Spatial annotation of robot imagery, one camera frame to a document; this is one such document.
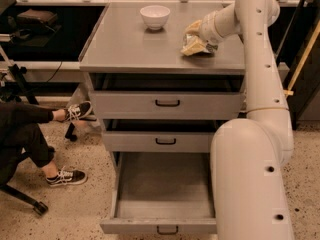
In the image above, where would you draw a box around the grey middle drawer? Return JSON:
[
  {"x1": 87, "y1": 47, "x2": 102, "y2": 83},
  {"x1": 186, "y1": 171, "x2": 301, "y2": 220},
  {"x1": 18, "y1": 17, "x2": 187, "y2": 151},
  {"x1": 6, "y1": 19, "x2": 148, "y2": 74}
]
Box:
[{"x1": 102, "y1": 119, "x2": 224, "y2": 153}]

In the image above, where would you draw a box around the wooden easel frame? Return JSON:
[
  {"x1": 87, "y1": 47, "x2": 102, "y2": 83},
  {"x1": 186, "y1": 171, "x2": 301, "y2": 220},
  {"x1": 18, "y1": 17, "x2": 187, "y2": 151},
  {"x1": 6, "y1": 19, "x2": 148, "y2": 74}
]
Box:
[{"x1": 271, "y1": 0, "x2": 320, "y2": 98}]

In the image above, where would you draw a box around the black sneaker on floor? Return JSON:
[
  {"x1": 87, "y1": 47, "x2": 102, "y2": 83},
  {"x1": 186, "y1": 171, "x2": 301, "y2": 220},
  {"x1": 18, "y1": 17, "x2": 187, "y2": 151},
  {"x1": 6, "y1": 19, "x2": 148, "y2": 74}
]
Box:
[{"x1": 46, "y1": 169, "x2": 87, "y2": 187}]

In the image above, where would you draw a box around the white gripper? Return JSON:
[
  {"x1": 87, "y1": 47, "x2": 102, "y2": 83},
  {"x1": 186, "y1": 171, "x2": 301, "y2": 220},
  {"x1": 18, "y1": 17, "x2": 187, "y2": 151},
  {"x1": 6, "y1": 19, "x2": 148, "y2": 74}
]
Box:
[{"x1": 181, "y1": 11, "x2": 223, "y2": 56}]

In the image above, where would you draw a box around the grey top drawer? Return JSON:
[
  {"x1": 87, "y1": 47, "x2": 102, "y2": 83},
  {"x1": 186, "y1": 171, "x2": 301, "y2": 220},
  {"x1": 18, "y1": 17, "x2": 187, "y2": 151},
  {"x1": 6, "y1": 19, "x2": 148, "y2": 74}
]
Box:
[{"x1": 88, "y1": 73, "x2": 244, "y2": 120}]

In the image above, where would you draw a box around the grey drawer cabinet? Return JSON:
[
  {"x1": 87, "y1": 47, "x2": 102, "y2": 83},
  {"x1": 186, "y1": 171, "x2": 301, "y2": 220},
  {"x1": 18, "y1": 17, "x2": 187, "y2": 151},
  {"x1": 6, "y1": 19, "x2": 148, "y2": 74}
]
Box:
[{"x1": 80, "y1": 2, "x2": 245, "y2": 162}]

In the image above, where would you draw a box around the black tripod stand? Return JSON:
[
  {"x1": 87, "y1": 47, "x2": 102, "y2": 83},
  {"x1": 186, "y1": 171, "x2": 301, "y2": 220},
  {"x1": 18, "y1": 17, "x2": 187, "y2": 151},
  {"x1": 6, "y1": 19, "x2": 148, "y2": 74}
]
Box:
[{"x1": 0, "y1": 33, "x2": 41, "y2": 106}]

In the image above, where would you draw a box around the black sneaker raised foot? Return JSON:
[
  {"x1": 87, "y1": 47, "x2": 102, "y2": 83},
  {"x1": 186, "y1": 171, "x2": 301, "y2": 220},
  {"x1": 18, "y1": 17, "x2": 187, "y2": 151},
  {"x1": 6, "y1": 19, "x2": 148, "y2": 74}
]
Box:
[{"x1": 65, "y1": 101, "x2": 92, "y2": 121}]

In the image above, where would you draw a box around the black office chair base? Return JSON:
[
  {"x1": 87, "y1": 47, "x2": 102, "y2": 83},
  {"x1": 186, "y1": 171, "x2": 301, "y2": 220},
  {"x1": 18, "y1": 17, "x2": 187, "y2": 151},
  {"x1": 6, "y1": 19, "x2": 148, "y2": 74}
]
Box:
[{"x1": 0, "y1": 185, "x2": 48, "y2": 216}]

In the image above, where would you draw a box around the white ceramic bowl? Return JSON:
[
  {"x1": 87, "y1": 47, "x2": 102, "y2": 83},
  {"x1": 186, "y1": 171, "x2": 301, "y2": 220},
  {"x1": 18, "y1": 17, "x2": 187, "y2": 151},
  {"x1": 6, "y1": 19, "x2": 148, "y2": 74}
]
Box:
[{"x1": 140, "y1": 5, "x2": 171, "y2": 30}]

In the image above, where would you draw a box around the dark bag on shelf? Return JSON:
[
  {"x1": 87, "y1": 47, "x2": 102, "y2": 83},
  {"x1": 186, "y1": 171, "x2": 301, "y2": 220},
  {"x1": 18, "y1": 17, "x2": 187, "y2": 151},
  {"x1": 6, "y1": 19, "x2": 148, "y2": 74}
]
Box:
[{"x1": 16, "y1": 9, "x2": 58, "y2": 34}]

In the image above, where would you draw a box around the grey drawer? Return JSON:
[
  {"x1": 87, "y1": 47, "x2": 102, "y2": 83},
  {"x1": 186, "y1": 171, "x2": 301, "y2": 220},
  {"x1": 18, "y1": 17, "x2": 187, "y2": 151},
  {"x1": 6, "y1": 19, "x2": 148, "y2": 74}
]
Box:
[
  {"x1": 102, "y1": 119, "x2": 224, "y2": 153},
  {"x1": 88, "y1": 73, "x2": 244, "y2": 120},
  {"x1": 100, "y1": 153, "x2": 217, "y2": 235}
]

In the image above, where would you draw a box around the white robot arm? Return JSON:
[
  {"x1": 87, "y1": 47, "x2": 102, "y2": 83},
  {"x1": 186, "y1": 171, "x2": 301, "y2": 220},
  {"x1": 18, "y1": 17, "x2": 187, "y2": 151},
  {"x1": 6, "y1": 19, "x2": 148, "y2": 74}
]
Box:
[{"x1": 185, "y1": 0, "x2": 294, "y2": 240}]

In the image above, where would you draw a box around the seated person in black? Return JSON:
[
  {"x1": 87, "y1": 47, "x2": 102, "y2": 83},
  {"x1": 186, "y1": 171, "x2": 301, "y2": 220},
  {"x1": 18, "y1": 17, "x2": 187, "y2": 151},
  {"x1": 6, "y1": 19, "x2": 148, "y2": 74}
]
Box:
[{"x1": 0, "y1": 103, "x2": 66, "y2": 185}]

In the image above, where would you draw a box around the grey bottom drawer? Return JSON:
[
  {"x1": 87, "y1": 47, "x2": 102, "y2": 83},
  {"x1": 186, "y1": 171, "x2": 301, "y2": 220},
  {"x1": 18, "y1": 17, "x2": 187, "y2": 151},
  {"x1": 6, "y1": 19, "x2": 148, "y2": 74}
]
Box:
[{"x1": 100, "y1": 153, "x2": 217, "y2": 235}]

